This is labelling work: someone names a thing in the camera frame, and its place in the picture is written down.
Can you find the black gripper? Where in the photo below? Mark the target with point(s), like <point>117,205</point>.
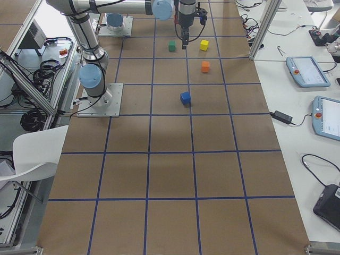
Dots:
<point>184,19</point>

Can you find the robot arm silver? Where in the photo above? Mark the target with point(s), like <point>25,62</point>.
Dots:
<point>114,21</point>
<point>92,74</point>

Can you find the green wooden block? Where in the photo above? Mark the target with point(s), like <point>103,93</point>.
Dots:
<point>172,46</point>

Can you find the yellow wooden block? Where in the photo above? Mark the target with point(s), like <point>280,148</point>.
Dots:
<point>204,44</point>

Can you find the orange wooden block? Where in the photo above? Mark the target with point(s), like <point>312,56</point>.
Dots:
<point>205,66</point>

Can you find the blue wooden block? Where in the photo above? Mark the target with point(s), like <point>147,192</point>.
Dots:
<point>185,98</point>

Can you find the upper blue teach pendant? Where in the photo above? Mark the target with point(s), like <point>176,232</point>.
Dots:
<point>306,72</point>

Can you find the blue teach pendant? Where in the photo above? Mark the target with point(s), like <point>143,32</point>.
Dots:
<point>306,72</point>
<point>325,117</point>

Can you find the black power adapter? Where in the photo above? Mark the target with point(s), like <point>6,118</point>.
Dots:
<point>282,117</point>

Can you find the grey electronics box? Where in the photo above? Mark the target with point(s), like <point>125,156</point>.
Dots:
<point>35,39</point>

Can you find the lower blue teach pendant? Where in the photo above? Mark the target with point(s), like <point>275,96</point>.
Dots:
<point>325,117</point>

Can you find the white plastic chair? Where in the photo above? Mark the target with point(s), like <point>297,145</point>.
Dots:
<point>36,155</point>

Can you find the black tablet device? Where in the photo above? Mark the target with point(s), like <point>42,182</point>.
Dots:
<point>327,206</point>

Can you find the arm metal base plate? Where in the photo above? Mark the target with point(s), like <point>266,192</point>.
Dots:
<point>122,31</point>
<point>108,105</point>

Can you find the aluminium frame post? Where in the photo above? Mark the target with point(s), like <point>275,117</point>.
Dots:
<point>265,21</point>

